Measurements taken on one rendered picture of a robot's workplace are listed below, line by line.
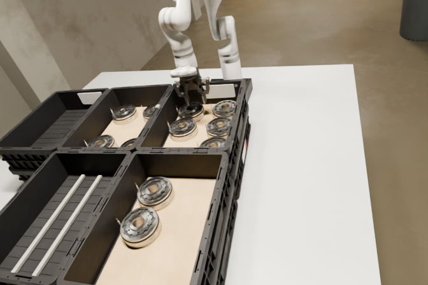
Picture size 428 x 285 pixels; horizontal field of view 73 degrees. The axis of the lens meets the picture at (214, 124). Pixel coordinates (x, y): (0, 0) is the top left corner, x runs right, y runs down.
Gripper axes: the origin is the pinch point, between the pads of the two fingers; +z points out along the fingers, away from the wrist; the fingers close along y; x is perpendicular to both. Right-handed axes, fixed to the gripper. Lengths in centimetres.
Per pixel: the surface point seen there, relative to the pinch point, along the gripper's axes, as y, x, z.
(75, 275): 17, 66, 1
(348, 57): -110, -195, 88
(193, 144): -0.2, 17.0, 7.2
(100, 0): 135, -210, -5
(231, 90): -13.2, -6.2, 0.9
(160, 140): 11.9, 16.3, 5.0
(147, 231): 6, 52, 5
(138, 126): 25.1, 3.9, 7.0
